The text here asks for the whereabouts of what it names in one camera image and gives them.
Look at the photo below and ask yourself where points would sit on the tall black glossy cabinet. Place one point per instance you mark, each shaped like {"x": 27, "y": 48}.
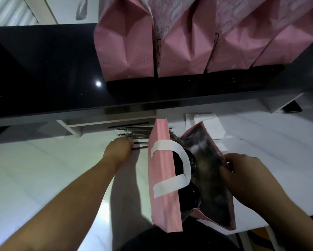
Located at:
{"x": 2, "y": 88}

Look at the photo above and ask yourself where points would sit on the black phone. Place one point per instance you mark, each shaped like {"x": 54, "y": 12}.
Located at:
{"x": 293, "y": 107}

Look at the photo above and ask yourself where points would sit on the pink paper bag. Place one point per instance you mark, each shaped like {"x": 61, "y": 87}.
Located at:
{"x": 125, "y": 49}
{"x": 185, "y": 52}
{"x": 163, "y": 206}
{"x": 289, "y": 47}
{"x": 237, "y": 49}

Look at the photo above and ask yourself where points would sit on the pile of straws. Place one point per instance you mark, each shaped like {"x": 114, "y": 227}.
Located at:
{"x": 138, "y": 131}

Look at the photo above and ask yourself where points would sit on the person's left forearm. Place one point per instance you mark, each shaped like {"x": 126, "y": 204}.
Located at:
{"x": 62, "y": 206}

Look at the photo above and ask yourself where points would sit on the black glossy counter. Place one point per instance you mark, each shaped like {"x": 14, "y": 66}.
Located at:
{"x": 67, "y": 62}

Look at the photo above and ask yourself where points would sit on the white roller shutter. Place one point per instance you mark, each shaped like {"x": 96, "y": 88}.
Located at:
{"x": 7, "y": 10}

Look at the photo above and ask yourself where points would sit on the person's right hand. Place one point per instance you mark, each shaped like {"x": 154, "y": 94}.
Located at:
{"x": 250, "y": 180}

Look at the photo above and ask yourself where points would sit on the black-lid paper cup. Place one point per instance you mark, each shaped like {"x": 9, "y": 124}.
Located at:
{"x": 178, "y": 164}
{"x": 190, "y": 198}

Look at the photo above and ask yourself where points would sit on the cream shutter side frame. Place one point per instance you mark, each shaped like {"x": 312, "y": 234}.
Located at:
{"x": 40, "y": 10}

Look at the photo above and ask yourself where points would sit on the stack of white napkins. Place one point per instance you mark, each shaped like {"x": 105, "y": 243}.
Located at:
{"x": 211, "y": 125}

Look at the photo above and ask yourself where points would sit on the white triangular support bracket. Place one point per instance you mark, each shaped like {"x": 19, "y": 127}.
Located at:
{"x": 276, "y": 103}

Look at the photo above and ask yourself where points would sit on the person's left hand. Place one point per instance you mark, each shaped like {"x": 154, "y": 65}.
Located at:
{"x": 118, "y": 151}

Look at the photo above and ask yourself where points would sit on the person's right forearm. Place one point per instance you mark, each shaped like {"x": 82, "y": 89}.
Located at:
{"x": 297, "y": 227}

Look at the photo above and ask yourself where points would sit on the person's black shirt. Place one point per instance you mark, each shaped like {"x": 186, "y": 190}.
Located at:
{"x": 177, "y": 240}

